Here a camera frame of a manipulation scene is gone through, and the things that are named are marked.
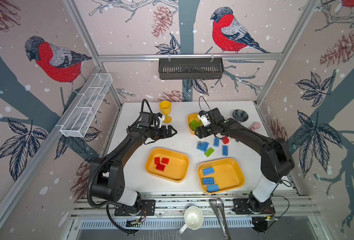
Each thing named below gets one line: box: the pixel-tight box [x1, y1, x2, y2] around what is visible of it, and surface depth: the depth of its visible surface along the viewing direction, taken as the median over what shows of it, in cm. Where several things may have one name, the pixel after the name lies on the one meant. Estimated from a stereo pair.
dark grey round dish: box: [232, 109, 249, 122], surface depth 112 cm
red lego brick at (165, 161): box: [161, 157, 170, 165], surface depth 91 cm
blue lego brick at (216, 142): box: [213, 137, 220, 147], surface depth 99 cm
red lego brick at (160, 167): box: [156, 164, 166, 172], surface depth 87 cm
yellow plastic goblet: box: [159, 100, 172, 124], surface depth 103 cm
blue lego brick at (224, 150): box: [222, 145, 228, 156], surface depth 94 cm
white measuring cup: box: [179, 205, 204, 234], surface depth 71 cm
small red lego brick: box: [154, 156, 161, 165], surface depth 91 cm
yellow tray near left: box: [145, 147, 190, 183], surface depth 90 cm
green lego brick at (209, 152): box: [204, 147, 214, 157], surface depth 95 cm
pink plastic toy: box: [249, 122, 261, 131], surface depth 106 cm
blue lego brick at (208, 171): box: [202, 167, 215, 176], surface depth 86 cm
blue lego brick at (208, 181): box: [202, 177, 215, 185], surface depth 83 cm
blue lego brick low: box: [206, 184, 220, 193], surface depth 81 cm
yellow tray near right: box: [197, 157, 245, 194], surface depth 87 cm
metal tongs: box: [209, 197, 232, 240], surface depth 70 cm
